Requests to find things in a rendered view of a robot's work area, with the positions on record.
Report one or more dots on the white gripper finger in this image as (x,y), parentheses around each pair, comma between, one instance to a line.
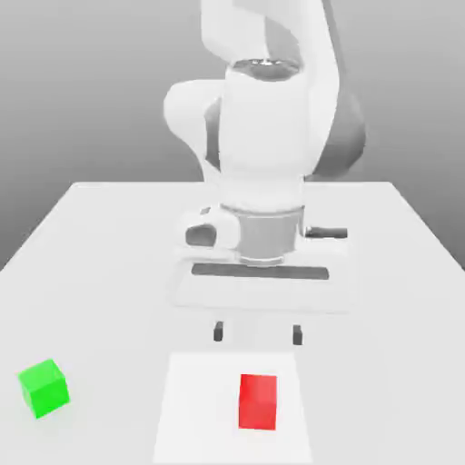
(297,335)
(218,331)

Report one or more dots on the small green cube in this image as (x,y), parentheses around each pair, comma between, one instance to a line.
(44,390)

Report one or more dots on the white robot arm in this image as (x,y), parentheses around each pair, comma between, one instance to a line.
(261,145)

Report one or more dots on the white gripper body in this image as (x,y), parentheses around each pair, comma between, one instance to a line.
(261,294)

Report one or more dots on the small red cube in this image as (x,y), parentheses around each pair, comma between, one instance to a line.
(257,403)

